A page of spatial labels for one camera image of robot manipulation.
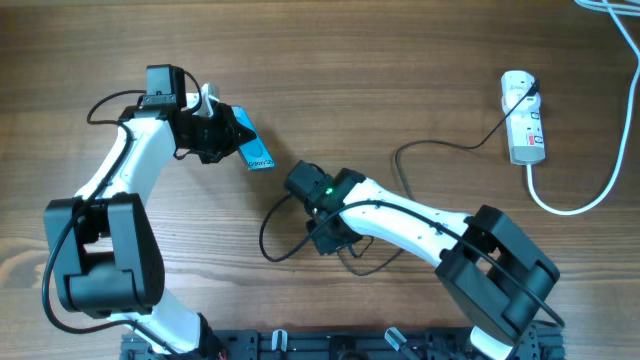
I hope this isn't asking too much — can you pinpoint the white power strip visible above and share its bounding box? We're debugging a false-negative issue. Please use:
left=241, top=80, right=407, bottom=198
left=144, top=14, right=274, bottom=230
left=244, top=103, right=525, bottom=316
left=501, top=70, right=546, bottom=165

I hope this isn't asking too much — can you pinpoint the white power strip cord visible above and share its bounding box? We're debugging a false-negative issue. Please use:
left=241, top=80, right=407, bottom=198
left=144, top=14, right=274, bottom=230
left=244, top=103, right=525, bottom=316
left=525, top=0, right=640, bottom=217

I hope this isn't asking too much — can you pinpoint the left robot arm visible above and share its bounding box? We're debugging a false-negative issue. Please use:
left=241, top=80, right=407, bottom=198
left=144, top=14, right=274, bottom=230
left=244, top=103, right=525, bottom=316
left=41, top=64, right=258, bottom=359

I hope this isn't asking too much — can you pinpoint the smartphone with teal screen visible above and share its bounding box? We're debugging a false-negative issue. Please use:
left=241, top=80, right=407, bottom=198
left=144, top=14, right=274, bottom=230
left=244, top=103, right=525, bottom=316
left=232, top=106, right=276, bottom=171

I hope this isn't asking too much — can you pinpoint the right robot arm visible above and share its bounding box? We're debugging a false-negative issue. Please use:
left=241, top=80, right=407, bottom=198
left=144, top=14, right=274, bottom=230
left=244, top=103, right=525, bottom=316
left=284, top=161, right=560, bottom=359

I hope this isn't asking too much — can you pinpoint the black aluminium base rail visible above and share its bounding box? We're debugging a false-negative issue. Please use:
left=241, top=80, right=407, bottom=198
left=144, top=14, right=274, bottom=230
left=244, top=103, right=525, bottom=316
left=119, top=327, right=566, bottom=360

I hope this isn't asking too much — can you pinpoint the white charger plug adapter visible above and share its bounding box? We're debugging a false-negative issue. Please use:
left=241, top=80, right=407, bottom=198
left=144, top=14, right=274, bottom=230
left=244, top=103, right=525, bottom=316
left=501, top=86, right=541, bottom=114

